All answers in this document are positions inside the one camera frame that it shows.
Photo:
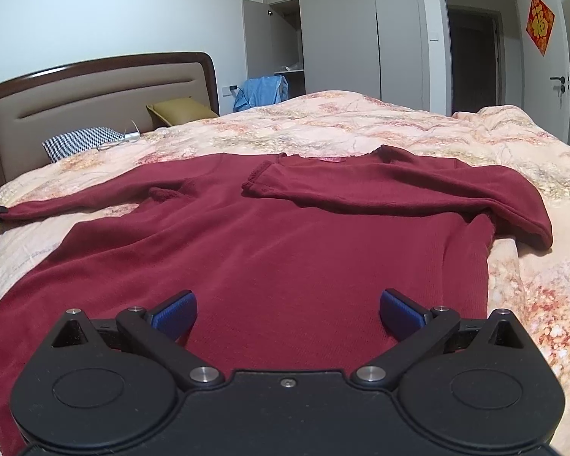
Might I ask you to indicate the wall socket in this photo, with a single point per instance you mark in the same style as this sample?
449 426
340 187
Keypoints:
232 89

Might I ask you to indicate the white room door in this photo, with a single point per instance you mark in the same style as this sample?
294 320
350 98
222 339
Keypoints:
546 95

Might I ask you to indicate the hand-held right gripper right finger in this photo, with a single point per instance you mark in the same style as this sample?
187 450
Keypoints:
401 316

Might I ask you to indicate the dark red sweater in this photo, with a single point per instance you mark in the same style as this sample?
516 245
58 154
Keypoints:
275 247

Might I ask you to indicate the blue garment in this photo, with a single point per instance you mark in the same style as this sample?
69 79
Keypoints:
261 92

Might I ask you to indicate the black white checkered pillow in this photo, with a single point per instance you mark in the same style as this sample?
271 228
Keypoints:
76 142

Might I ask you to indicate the brown padded bed headboard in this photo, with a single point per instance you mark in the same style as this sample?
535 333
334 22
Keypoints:
99 99

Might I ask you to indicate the grey door frame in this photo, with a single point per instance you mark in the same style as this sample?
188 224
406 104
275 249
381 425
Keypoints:
438 57

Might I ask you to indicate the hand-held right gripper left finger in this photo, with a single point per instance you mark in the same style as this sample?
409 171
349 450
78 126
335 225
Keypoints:
175 314

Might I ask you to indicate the red paper door decoration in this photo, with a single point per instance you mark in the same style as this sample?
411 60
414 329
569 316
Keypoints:
540 23

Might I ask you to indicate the floral peach quilt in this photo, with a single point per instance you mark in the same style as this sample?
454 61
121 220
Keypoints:
361 118

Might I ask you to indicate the mustard yellow pillow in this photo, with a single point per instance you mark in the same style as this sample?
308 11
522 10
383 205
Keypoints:
180 111

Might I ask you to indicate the grey built-in wardrobe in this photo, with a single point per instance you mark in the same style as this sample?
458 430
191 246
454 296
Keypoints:
337 42

